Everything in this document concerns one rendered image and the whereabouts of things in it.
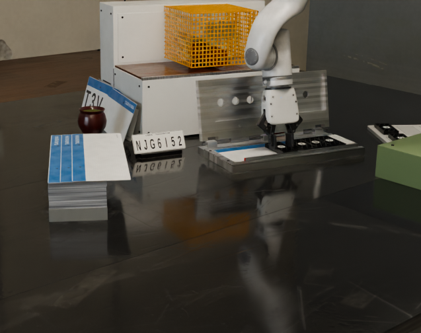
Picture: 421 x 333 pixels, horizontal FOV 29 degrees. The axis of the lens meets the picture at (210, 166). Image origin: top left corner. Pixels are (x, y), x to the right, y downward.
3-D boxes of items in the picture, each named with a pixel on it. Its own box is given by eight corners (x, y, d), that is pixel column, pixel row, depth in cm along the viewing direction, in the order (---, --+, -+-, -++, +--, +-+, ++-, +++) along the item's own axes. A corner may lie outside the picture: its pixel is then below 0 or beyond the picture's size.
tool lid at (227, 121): (197, 80, 234) (195, 80, 235) (202, 147, 236) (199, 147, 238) (326, 69, 253) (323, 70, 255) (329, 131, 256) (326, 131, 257)
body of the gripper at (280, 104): (269, 85, 228) (271, 125, 229) (300, 82, 233) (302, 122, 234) (255, 85, 235) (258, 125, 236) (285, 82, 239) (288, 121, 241)
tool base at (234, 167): (232, 173, 222) (232, 160, 221) (197, 152, 239) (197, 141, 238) (364, 154, 242) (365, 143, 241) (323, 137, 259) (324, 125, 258)
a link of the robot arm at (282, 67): (278, 76, 227) (297, 74, 234) (275, 28, 225) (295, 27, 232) (254, 78, 232) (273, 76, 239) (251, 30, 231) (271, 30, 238)
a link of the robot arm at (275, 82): (270, 77, 228) (271, 88, 228) (297, 74, 232) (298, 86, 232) (255, 78, 235) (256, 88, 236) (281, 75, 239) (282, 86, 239)
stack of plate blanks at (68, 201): (108, 220, 187) (107, 181, 184) (49, 222, 185) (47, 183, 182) (101, 166, 225) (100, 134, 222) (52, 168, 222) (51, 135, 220)
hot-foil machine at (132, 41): (141, 143, 248) (141, 15, 236) (95, 113, 282) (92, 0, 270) (346, 119, 282) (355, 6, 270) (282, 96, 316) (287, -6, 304)
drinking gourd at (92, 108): (88, 150, 239) (87, 113, 236) (72, 144, 245) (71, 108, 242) (112, 146, 244) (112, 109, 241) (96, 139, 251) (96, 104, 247)
